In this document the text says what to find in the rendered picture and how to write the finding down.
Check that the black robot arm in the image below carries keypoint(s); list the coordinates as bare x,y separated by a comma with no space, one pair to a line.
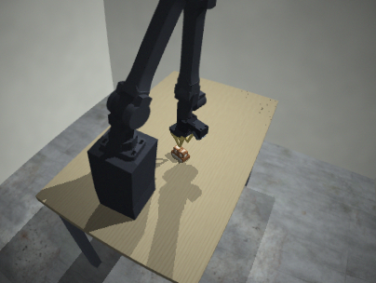
122,139

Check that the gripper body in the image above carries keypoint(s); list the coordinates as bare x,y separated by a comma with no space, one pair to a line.
174,129

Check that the brown cube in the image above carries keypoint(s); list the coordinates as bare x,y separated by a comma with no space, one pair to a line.
176,149
183,153

